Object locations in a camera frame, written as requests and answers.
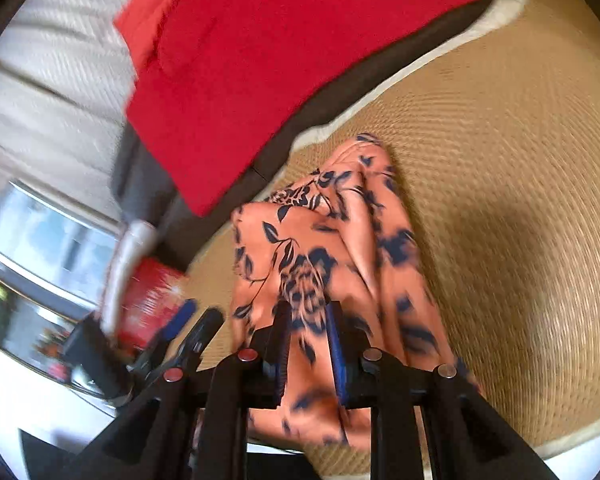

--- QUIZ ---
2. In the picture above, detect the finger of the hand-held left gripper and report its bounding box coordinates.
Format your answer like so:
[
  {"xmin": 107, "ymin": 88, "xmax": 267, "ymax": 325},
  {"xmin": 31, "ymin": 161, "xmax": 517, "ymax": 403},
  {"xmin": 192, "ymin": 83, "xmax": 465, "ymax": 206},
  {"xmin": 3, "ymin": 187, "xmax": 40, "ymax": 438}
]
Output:
[
  {"xmin": 132, "ymin": 298, "xmax": 198, "ymax": 368},
  {"xmin": 136, "ymin": 307, "xmax": 226, "ymax": 393}
]

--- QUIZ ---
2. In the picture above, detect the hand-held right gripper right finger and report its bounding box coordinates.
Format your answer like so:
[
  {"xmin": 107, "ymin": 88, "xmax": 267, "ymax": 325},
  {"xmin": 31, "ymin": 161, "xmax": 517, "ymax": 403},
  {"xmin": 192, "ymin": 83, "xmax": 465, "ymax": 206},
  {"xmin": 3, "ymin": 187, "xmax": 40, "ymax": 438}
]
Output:
[{"xmin": 325, "ymin": 301, "xmax": 556, "ymax": 480}]

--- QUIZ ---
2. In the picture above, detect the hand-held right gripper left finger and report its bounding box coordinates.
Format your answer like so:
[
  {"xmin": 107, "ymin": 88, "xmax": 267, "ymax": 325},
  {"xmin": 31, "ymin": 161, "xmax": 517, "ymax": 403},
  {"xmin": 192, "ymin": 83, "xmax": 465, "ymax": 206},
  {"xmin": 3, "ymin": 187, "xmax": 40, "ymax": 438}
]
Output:
[{"xmin": 65, "ymin": 301, "xmax": 293, "ymax": 480}]

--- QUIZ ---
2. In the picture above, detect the orange floral garment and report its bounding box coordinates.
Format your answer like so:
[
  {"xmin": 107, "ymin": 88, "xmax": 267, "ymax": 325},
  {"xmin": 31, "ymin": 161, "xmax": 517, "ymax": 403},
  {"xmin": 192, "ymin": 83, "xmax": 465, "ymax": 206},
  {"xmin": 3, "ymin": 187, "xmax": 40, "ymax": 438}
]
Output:
[{"xmin": 230, "ymin": 132, "xmax": 481, "ymax": 453}]

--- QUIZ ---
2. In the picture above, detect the red gift box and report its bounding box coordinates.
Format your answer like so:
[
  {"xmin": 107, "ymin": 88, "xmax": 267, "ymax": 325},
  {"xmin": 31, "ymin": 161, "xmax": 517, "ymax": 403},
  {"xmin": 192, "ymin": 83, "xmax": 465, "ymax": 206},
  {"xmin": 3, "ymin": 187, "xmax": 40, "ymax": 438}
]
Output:
[{"xmin": 115, "ymin": 259, "xmax": 188, "ymax": 351}]

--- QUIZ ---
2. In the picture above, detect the folded red white quilt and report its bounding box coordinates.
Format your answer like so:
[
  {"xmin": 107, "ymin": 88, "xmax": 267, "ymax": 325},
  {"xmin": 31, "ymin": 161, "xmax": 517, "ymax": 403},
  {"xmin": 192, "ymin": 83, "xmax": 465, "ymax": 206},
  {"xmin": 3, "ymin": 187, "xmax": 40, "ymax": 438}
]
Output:
[{"xmin": 97, "ymin": 220, "xmax": 161, "ymax": 336}]

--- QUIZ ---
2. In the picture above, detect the brown leather sofa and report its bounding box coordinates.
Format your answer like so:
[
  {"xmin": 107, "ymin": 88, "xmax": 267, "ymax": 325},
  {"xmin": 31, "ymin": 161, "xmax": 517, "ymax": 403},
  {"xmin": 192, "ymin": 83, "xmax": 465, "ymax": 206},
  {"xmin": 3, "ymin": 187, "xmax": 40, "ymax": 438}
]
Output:
[{"xmin": 109, "ymin": 0, "xmax": 511, "ymax": 271}]

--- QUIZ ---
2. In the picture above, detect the woven bamboo mat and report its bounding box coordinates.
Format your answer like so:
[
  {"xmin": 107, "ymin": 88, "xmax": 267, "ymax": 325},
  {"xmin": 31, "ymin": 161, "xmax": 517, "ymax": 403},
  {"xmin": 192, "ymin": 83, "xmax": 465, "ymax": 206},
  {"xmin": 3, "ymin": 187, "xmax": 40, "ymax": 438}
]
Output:
[{"xmin": 180, "ymin": 0, "xmax": 600, "ymax": 480}]

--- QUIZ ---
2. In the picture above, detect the beige dotted curtain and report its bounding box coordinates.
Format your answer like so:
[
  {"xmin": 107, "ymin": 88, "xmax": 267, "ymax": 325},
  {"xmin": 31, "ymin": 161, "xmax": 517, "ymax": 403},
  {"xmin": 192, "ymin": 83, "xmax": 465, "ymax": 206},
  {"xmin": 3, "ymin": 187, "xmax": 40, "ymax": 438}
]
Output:
[{"xmin": 0, "ymin": 0, "xmax": 146, "ymax": 211}]

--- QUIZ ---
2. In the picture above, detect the red blanket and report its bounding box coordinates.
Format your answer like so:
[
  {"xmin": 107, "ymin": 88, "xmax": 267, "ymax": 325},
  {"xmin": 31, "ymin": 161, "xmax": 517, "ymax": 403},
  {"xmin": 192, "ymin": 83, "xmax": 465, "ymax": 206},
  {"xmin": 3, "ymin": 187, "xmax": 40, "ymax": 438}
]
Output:
[{"xmin": 125, "ymin": 0, "xmax": 482, "ymax": 217}]

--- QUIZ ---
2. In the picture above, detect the red pillow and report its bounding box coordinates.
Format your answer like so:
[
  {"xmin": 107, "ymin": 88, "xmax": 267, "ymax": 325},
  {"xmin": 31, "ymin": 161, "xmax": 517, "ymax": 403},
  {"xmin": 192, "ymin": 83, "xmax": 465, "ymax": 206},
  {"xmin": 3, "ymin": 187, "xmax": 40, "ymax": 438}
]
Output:
[{"xmin": 113, "ymin": 0, "xmax": 216, "ymax": 81}]

